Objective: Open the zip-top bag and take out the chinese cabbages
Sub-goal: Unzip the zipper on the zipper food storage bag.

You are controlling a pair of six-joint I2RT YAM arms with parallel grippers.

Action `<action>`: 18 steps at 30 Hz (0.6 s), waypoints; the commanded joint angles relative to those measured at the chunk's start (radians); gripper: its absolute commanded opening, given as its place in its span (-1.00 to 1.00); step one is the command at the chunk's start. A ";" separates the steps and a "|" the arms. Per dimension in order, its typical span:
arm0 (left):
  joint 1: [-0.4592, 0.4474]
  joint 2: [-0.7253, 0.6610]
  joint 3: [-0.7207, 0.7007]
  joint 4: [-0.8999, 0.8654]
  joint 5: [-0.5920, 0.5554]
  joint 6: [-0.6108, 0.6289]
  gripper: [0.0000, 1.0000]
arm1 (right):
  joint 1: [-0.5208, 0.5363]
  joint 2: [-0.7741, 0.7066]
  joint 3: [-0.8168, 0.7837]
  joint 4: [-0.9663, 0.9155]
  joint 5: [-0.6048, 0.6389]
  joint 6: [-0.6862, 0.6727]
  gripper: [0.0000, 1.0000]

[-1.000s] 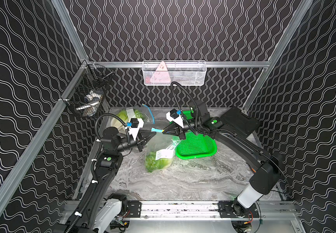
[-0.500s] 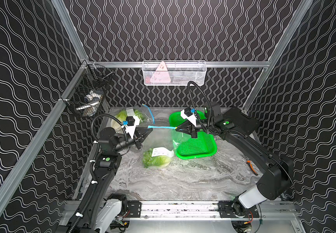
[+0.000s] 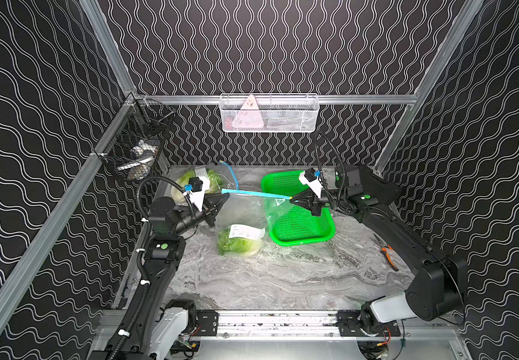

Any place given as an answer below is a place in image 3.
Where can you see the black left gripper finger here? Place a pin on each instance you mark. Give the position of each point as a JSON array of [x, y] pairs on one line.
[[215, 201], [210, 217]]

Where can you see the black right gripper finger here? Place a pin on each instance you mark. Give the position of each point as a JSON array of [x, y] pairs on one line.
[[313, 206], [306, 197]]

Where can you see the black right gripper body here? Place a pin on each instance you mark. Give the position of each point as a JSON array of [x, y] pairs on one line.
[[327, 199]]

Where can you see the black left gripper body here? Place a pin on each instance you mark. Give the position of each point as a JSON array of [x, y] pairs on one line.
[[206, 209]]

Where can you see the zip-top bag blue seal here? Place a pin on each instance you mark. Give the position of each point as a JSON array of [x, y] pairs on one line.
[[244, 213]]

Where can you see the pale chinese cabbage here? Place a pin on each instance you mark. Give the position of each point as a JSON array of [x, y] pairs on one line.
[[216, 182], [182, 181]]

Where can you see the zip-top bag with two cabbages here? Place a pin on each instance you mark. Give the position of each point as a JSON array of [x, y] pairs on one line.
[[230, 181]]

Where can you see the green chinese cabbage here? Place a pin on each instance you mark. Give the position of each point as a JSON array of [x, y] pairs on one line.
[[237, 246]]

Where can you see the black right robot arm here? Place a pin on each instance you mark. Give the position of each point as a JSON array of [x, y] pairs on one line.
[[439, 284]]

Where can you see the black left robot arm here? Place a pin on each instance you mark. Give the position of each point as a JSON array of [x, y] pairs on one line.
[[144, 332]]

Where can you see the green plastic basket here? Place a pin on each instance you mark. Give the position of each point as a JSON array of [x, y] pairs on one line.
[[291, 225]]

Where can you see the items in black basket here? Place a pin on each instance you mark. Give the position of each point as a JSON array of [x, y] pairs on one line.
[[143, 156]]

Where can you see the pink triangular card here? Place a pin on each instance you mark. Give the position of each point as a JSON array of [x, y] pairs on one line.
[[249, 116]]

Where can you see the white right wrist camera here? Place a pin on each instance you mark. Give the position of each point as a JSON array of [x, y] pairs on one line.
[[311, 178]]

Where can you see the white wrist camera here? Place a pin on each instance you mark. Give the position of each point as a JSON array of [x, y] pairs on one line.
[[195, 190], [311, 178]]

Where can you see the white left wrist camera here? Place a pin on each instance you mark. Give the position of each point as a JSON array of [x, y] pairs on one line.
[[195, 190]]

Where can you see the orange handled pliers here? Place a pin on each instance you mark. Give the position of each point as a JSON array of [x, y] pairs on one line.
[[386, 250]]

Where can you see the black wire corner basket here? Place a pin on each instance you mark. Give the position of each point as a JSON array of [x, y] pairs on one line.
[[147, 120]]

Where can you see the white wire wall basket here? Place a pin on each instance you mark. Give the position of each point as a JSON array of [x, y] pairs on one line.
[[282, 113]]

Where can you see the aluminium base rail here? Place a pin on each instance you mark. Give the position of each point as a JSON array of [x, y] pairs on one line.
[[312, 325]]

